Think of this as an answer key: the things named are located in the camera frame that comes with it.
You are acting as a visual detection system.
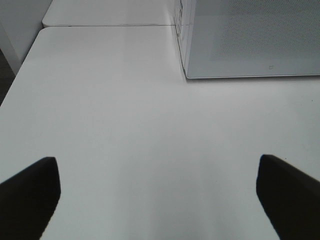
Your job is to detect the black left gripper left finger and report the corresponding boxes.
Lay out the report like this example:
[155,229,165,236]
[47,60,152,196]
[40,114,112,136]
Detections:
[0,157,61,240]

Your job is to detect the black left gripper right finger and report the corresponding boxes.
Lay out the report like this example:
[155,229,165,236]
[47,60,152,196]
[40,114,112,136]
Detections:
[256,154,320,240]

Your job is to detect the white microwave door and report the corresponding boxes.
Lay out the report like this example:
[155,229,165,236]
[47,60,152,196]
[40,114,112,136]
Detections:
[181,0,320,79]

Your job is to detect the white microwave oven body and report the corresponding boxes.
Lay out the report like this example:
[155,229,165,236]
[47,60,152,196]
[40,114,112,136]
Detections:
[173,0,197,76]

